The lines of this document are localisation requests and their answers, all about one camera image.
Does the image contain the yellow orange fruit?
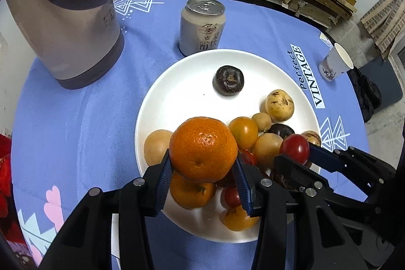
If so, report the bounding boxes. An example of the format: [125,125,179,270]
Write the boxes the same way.
[229,116,259,149]

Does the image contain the beige thermos jug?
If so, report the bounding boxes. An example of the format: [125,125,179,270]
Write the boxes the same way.
[6,0,124,90]

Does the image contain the tan round pear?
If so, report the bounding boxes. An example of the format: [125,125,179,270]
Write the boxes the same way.
[253,133,283,169]

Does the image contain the white drink can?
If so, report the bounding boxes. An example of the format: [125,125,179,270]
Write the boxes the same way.
[178,0,226,56]

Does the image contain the orange tangerine on plate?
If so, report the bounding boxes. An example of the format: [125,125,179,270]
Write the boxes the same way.
[170,172,216,210]

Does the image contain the red fabric item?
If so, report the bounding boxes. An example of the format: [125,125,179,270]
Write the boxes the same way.
[0,134,12,218]

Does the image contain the large tan pear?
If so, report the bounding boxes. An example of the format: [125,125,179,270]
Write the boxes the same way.
[264,89,294,122]

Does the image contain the black bag on floor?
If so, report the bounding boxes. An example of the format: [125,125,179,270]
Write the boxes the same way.
[347,67,382,123]

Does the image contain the dark purple plum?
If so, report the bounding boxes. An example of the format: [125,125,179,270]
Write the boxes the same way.
[266,123,294,139]

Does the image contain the red cherry tomato on plate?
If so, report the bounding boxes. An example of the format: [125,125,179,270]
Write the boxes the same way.
[239,149,257,166]

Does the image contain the small tan longan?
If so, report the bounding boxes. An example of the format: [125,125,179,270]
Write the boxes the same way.
[251,112,273,132]

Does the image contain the pale tan fruit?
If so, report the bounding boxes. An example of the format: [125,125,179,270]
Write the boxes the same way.
[144,130,172,166]

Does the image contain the white paper cup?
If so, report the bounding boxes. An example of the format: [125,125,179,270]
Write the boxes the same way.
[318,43,354,81]

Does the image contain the dark mangosteen on plate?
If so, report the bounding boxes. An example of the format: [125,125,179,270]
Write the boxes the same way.
[213,65,244,96]

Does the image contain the white oval plate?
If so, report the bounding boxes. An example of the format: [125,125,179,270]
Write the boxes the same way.
[135,49,320,243]

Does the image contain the tan striped fruit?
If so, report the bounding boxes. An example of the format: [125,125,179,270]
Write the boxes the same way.
[302,130,321,147]

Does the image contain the large orange tangerine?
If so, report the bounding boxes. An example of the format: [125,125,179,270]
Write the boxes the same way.
[169,116,238,183]

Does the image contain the small red cherry tomato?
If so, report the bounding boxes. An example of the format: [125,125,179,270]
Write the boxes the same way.
[222,188,241,208]

